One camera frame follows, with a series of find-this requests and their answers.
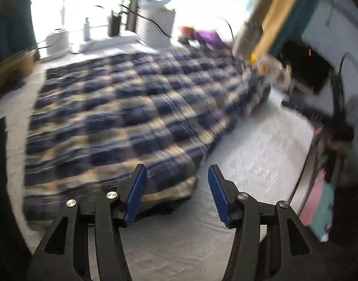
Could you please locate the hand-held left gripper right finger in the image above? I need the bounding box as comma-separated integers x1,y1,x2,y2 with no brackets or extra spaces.
208,164,333,281

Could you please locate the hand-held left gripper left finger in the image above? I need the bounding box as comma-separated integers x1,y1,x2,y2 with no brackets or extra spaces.
27,164,148,281

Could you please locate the white textured bedspread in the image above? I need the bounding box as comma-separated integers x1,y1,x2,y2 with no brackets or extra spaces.
0,39,317,281

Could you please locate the pink cloth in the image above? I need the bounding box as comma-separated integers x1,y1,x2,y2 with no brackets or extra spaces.
300,168,326,226

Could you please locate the teal cloth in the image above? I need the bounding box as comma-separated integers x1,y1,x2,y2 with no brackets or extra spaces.
310,181,336,235

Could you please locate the grey garment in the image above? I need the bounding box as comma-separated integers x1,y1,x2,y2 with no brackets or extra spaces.
316,123,358,188

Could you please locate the white cartoon mug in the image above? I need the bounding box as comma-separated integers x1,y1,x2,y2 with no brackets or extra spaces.
267,61,293,91

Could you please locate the white power strip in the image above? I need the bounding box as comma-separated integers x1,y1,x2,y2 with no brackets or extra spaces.
69,35,138,54

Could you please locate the black monitor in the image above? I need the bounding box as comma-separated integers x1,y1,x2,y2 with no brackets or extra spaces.
277,39,334,96

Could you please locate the purple cloth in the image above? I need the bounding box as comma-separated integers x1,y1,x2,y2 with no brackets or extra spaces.
193,29,230,49

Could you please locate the steel tumbler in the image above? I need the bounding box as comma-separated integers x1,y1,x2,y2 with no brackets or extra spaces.
232,20,266,57

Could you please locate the white perforated basket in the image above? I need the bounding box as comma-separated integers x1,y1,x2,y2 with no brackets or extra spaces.
136,4,176,47

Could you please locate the black charger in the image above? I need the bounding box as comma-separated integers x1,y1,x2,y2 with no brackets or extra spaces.
108,10,121,37

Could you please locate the white desk lamp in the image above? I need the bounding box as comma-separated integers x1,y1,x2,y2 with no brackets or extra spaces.
46,29,70,56

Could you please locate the woven basket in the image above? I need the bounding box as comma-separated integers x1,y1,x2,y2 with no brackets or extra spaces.
0,50,39,87

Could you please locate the blue face mask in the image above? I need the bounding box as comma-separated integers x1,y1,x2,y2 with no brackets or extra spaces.
138,0,173,8

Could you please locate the yellow and teal curtain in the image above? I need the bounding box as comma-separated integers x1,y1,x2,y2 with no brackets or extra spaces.
255,0,326,56

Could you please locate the black charging cable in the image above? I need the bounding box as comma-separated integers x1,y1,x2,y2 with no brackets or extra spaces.
94,4,170,38

